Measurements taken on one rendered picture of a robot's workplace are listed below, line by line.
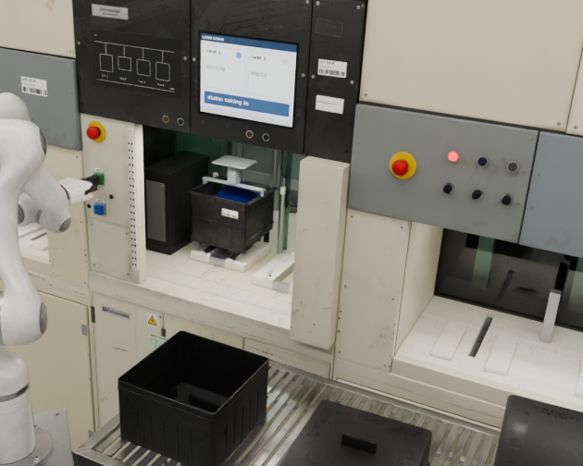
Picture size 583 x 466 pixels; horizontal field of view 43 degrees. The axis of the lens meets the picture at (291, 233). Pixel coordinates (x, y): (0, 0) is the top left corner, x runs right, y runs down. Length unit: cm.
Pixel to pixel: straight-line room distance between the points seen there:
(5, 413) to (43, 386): 112
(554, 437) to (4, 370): 119
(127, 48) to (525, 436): 144
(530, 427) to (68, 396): 174
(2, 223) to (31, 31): 86
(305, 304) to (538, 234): 65
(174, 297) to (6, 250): 77
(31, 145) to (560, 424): 128
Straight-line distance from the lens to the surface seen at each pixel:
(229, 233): 244
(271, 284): 236
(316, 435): 178
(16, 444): 187
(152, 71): 213
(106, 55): 222
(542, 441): 164
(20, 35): 243
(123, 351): 257
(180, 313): 234
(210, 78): 203
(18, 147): 168
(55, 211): 204
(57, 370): 282
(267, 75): 194
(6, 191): 169
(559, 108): 175
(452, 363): 209
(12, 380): 177
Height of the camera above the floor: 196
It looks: 23 degrees down
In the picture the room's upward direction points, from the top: 3 degrees clockwise
